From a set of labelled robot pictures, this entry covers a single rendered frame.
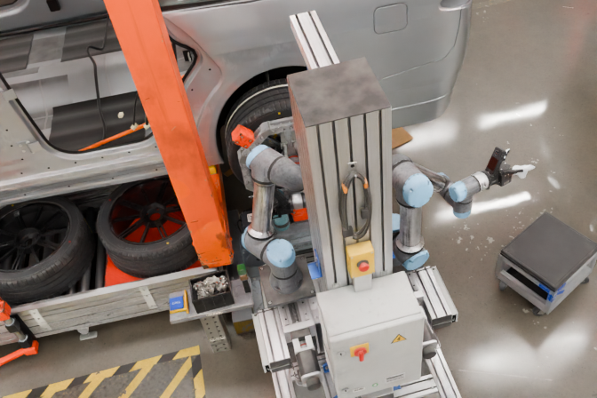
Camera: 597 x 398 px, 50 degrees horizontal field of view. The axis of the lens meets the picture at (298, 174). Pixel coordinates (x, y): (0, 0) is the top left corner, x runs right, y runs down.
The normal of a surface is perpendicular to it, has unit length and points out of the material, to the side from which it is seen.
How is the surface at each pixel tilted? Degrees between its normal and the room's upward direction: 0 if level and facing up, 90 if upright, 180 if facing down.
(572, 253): 0
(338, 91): 0
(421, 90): 90
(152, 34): 90
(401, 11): 90
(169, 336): 0
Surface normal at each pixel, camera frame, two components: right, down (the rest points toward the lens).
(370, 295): -0.11, -0.69
